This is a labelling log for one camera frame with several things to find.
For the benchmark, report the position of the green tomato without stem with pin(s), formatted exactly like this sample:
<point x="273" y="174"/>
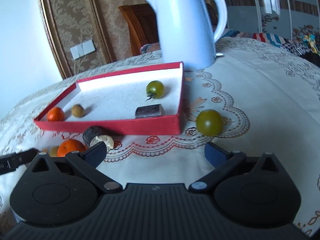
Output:
<point x="209" y="123"/>

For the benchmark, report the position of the patterned pillow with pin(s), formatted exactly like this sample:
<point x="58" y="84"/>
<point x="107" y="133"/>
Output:
<point x="147" y="48"/>

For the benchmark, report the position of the small orange tangerine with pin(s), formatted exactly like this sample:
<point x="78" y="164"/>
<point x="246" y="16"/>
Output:
<point x="55" y="114"/>

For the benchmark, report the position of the red shallow cardboard tray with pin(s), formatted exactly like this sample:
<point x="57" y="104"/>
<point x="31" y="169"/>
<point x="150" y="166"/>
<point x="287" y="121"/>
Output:
<point x="110" y="101"/>

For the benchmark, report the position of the white wall light switch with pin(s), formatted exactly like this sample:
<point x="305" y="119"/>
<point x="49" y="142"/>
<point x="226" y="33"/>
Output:
<point x="82" y="49"/>

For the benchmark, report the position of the green tomato with stem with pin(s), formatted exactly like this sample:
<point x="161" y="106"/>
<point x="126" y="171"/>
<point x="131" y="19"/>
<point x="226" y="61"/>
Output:
<point x="155" y="90"/>

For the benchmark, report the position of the dark sugarcane piece cut end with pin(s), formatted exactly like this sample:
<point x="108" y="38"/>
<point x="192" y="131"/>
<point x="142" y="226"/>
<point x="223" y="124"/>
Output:
<point x="96" y="134"/>

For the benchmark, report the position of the tan longan fruit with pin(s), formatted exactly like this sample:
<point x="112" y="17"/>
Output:
<point x="53" y="151"/>
<point x="77" y="111"/>

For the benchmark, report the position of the white embroidered tablecloth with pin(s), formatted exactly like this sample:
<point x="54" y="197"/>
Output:
<point x="269" y="103"/>

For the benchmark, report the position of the white electric kettle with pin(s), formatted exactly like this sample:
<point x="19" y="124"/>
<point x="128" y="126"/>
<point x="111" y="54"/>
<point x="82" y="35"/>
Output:
<point x="186" y="33"/>

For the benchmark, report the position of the colourful zigzag blanket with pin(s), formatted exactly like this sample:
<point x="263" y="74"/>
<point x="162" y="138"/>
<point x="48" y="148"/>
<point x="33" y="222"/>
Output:
<point x="299" y="48"/>

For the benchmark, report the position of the large orange tangerine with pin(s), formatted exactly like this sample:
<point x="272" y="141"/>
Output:
<point x="69" y="146"/>

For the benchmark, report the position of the dark sugarcane piece in tray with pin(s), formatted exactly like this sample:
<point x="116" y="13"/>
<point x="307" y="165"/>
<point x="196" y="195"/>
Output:
<point x="149" y="111"/>

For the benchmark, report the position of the floral sliding wardrobe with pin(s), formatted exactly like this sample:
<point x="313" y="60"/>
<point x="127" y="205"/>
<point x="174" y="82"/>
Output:
<point x="290" y="19"/>

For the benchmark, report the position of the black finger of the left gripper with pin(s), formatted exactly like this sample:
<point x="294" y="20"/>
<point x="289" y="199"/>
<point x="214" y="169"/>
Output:
<point x="9" y="163"/>

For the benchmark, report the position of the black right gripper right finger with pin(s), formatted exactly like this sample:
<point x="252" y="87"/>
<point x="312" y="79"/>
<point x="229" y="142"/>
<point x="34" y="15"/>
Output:
<point x="224" y="163"/>

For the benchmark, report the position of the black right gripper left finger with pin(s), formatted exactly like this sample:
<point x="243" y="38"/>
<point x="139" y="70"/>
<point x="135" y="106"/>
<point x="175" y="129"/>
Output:
<point x="85" y="165"/>

